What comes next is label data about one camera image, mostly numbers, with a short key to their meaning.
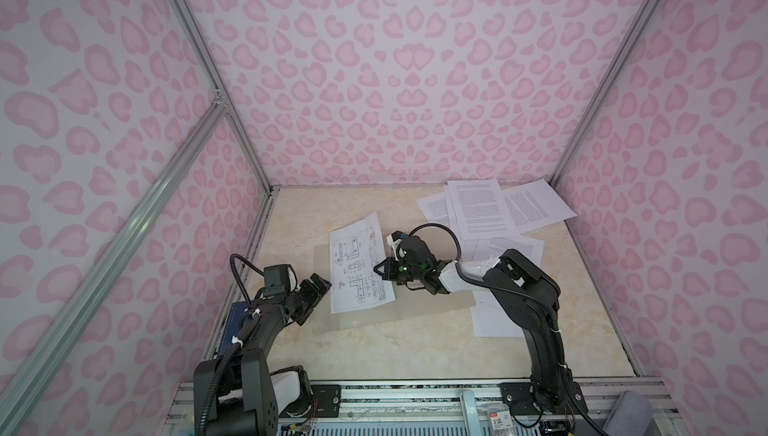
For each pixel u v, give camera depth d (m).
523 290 0.54
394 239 0.89
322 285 0.81
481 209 1.14
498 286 0.52
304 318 0.83
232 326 1.26
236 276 0.68
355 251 0.99
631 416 0.69
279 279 0.70
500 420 0.69
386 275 0.83
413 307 0.88
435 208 1.14
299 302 0.75
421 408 0.72
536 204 1.14
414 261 0.77
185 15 0.75
